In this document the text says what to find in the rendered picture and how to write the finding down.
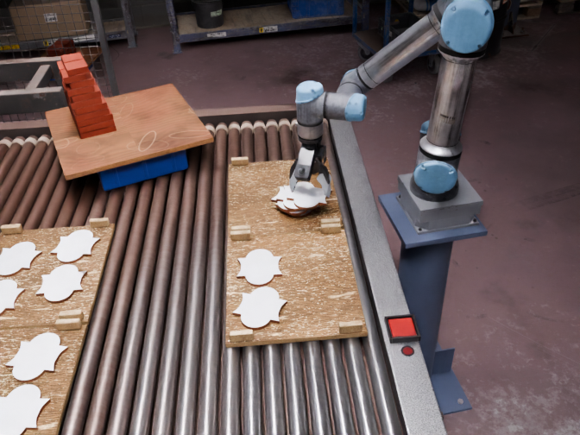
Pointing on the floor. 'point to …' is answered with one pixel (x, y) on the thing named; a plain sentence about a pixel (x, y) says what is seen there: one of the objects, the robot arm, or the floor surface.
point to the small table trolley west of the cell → (368, 47)
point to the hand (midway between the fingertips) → (309, 194)
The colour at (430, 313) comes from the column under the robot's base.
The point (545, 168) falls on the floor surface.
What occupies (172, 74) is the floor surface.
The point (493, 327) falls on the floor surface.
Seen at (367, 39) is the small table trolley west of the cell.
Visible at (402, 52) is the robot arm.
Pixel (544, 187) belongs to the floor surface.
